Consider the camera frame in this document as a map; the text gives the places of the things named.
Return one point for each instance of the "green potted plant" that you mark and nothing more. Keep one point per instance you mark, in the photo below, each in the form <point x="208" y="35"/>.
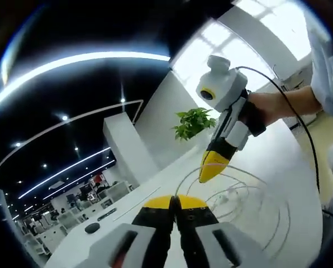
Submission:
<point x="193" y="123"/>

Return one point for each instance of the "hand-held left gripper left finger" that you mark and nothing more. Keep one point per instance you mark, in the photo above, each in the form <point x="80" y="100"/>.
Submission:
<point x="119" y="248"/>

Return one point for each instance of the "person's right hand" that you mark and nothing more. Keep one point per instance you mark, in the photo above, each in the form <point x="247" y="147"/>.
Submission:
<point x="267" y="107"/>

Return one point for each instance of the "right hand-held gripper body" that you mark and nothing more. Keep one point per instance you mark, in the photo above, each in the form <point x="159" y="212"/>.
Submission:
<point x="228" y="86"/>

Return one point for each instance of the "long ceiling light strip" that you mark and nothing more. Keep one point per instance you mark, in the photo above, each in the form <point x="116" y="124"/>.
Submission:
<point x="71" y="60"/>

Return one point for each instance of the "window with white blinds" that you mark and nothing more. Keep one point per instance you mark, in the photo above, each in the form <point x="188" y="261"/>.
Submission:
<point x="205" y="53"/>
<point x="270" y="28"/>

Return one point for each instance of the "black oval desk object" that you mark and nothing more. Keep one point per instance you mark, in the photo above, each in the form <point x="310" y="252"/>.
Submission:
<point x="92" y="228"/>

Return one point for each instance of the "person's light blue shirt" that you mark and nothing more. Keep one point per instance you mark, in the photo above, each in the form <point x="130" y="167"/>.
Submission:
<point x="328" y="69"/>

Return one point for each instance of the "white desktop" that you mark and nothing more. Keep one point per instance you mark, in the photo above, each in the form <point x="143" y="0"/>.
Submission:
<point x="267" y="156"/>

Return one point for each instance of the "white square pillar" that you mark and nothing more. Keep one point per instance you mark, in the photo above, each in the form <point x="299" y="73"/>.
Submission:
<point x="127" y="145"/>

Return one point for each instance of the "row of white office chairs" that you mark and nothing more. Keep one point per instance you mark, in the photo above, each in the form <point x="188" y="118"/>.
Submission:
<point x="68" y="220"/>

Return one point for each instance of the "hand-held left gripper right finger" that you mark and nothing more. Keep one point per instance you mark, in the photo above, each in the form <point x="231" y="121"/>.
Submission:
<point x="211" y="248"/>

